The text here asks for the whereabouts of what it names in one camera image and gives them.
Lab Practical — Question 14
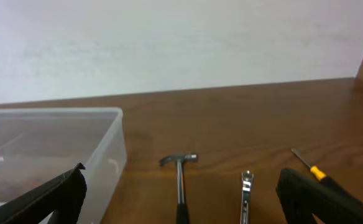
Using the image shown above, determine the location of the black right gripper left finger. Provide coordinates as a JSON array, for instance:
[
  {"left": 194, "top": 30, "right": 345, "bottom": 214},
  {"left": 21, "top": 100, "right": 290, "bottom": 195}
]
[{"left": 0, "top": 163, "right": 87, "bottom": 224}]

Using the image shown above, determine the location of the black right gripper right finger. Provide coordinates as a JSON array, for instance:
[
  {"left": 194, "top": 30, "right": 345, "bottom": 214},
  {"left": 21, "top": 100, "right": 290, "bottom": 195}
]
[{"left": 276, "top": 168, "right": 363, "bottom": 223}]

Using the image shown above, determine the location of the thin black yellow screwdriver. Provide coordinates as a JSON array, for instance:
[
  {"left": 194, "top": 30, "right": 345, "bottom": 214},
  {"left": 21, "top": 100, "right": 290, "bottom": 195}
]
[{"left": 291, "top": 149, "right": 354, "bottom": 198}]

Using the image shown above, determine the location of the silver ratchet wrench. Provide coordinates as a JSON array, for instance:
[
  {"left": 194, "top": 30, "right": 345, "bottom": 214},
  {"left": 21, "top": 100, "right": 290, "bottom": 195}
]
[{"left": 240, "top": 170, "right": 254, "bottom": 224}]

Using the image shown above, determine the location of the small steel claw hammer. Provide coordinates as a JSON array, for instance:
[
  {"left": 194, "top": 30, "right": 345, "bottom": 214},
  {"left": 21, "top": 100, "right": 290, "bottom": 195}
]
[{"left": 159, "top": 152, "right": 198, "bottom": 224}]

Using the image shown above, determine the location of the clear plastic container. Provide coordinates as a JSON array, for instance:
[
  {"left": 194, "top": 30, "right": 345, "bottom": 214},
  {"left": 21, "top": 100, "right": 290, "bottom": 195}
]
[{"left": 0, "top": 108, "right": 127, "bottom": 223}]

